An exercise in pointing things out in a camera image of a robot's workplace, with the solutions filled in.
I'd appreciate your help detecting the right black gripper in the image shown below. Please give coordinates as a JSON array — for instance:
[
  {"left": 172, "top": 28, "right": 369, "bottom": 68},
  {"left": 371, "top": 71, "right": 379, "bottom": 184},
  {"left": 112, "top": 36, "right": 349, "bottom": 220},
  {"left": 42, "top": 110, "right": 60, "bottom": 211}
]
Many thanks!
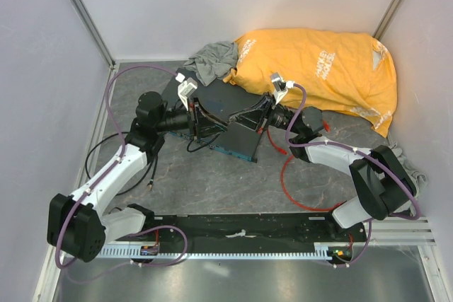
[{"left": 229, "top": 92, "right": 302, "bottom": 134}]

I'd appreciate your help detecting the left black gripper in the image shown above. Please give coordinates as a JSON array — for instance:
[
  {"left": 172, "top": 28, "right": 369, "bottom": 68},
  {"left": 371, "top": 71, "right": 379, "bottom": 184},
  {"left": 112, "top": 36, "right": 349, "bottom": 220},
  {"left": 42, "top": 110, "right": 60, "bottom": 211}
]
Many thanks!
[{"left": 155, "top": 95, "right": 228, "bottom": 139}]

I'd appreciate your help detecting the dark grey network switch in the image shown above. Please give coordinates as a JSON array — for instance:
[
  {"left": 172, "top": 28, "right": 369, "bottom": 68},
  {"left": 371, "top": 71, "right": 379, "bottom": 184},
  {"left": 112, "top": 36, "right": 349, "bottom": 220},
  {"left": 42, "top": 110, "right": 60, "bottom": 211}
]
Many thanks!
[{"left": 170, "top": 79, "right": 262, "bottom": 163}]

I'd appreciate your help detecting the black ethernet cable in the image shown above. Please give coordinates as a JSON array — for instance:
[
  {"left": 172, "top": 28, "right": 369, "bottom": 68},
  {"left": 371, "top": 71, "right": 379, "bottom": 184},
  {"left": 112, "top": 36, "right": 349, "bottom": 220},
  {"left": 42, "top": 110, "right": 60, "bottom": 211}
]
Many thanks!
[{"left": 85, "top": 132, "right": 227, "bottom": 196}]

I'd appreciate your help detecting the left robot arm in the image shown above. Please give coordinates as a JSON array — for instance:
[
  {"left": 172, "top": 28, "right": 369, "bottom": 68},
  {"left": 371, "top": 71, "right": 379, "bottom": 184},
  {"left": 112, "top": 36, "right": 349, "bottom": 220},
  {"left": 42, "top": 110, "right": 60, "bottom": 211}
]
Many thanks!
[{"left": 47, "top": 91, "right": 228, "bottom": 268}]

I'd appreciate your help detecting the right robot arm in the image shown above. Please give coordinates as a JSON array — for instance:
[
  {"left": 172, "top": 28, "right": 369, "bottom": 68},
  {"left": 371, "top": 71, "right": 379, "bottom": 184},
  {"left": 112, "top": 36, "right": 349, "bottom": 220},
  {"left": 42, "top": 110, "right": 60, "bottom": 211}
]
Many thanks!
[{"left": 228, "top": 94, "right": 421, "bottom": 241}]

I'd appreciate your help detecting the grey cloth at back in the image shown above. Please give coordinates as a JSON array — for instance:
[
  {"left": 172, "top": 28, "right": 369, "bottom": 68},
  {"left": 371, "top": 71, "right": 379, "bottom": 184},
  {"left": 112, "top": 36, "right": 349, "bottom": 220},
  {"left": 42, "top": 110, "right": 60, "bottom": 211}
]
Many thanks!
[{"left": 183, "top": 41, "right": 239, "bottom": 86}]

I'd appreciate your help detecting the grey cloth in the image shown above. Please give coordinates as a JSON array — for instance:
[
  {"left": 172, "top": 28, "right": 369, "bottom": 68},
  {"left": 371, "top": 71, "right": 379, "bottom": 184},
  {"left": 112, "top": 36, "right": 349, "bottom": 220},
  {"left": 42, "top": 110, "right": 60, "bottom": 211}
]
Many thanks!
[
  {"left": 389, "top": 142, "right": 428, "bottom": 200},
  {"left": 183, "top": 41, "right": 239, "bottom": 86}
]

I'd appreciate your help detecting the yellow printed fabric bag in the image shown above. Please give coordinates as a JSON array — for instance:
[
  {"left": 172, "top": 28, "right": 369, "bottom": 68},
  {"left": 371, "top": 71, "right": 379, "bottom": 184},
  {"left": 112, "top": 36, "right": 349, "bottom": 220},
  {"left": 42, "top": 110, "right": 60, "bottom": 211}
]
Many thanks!
[{"left": 224, "top": 28, "right": 397, "bottom": 137}]

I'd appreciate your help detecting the grey cloth at right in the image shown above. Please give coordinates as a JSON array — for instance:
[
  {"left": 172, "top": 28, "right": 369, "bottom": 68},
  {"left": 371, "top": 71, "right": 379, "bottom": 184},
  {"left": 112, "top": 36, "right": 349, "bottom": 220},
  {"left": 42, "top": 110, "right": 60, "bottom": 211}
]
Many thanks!
[{"left": 389, "top": 142, "right": 428, "bottom": 200}]

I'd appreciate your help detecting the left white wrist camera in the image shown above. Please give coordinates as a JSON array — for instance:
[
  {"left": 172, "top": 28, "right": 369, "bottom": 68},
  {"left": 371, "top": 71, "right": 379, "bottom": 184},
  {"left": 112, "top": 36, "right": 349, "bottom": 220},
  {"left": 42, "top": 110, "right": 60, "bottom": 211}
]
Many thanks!
[{"left": 176, "top": 73, "right": 197, "bottom": 110}]

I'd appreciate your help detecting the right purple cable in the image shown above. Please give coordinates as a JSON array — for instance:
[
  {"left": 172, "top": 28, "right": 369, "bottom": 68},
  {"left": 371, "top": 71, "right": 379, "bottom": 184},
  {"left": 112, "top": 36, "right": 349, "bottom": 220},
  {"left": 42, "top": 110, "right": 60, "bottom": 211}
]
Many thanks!
[{"left": 285, "top": 82, "right": 422, "bottom": 271}]

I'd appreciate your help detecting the purple cable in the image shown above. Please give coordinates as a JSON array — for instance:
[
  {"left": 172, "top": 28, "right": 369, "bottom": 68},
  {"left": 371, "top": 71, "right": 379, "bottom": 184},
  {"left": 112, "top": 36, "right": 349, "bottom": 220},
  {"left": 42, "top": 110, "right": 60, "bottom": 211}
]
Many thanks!
[
  {"left": 285, "top": 82, "right": 422, "bottom": 271},
  {"left": 56, "top": 64, "right": 183, "bottom": 270}
]

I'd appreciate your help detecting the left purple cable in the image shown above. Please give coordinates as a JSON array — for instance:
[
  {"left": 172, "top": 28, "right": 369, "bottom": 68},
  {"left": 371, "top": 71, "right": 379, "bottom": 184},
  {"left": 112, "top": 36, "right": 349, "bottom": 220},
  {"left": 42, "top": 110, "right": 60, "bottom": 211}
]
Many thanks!
[{"left": 56, "top": 64, "right": 183, "bottom": 270}]

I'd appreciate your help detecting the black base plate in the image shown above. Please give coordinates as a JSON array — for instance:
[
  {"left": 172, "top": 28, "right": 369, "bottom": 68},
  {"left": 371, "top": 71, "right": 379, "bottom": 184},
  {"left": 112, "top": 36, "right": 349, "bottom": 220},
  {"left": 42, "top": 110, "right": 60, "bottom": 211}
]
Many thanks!
[{"left": 137, "top": 213, "right": 367, "bottom": 254}]

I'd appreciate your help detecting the slotted cable duct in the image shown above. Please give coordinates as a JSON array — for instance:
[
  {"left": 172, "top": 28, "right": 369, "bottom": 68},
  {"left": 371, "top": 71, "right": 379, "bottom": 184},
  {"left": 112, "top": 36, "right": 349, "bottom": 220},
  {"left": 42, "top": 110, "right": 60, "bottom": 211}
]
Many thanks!
[{"left": 96, "top": 242, "right": 350, "bottom": 260}]

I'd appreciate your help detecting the aluminium frame rail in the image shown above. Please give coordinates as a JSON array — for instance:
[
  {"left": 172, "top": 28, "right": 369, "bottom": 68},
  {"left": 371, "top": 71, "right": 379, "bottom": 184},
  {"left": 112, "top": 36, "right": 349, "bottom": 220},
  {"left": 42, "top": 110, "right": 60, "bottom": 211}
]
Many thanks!
[{"left": 31, "top": 59, "right": 119, "bottom": 301}]

